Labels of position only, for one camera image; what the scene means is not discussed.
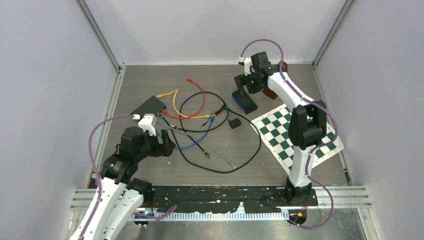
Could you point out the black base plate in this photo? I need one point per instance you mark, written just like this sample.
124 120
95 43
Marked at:
223 199

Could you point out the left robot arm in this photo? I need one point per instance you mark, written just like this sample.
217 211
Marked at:
118 194

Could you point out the dark grey network switch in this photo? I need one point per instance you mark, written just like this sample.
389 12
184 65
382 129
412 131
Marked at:
151 106

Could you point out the green white chessboard mat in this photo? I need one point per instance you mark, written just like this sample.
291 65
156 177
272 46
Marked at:
273 127

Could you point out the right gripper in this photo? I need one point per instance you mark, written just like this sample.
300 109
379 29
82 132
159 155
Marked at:
240 80

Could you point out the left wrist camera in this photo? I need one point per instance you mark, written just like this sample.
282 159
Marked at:
146 123

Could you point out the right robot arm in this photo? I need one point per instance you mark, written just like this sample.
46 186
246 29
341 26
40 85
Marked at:
308 118

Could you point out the brown metronome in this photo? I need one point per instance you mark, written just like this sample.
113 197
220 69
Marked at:
268 92

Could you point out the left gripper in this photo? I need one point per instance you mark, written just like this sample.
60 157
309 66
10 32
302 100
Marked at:
160 149

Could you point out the small black blue switch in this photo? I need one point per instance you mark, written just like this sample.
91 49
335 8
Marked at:
246 103

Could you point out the black power adapter with cord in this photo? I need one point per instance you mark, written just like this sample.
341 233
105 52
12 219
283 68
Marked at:
233 123

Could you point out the black ethernet cable teal boot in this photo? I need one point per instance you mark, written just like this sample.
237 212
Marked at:
195 143

